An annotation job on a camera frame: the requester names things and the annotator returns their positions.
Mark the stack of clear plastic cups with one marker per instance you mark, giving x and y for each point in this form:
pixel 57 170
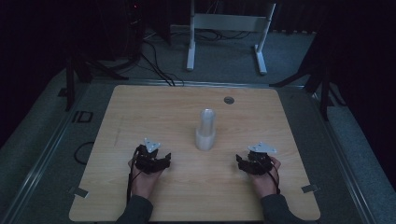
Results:
pixel 205 132

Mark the person's right hand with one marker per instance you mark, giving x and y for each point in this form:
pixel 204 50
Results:
pixel 264 183

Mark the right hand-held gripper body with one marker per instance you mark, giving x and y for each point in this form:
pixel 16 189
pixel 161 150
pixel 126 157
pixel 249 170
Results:
pixel 260 161

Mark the grey round table grommet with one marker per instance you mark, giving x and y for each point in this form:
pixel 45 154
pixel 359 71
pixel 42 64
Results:
pixel 229 100

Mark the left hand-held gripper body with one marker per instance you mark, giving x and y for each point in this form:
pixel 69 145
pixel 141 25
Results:
pixel 149 163

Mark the black tripod stand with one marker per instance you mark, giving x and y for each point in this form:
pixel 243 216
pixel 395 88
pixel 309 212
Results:
pixel 82 67
pixel 317 77

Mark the grey tape strip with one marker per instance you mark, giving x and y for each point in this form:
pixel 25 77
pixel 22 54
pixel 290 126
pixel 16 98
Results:
pixel 79 192
pixel 310 188

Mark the white metal stand frame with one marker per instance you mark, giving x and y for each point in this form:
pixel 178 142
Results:
pixel 225 23

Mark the person's left hand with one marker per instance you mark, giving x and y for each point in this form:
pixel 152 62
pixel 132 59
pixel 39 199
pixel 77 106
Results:
pixel 145 183

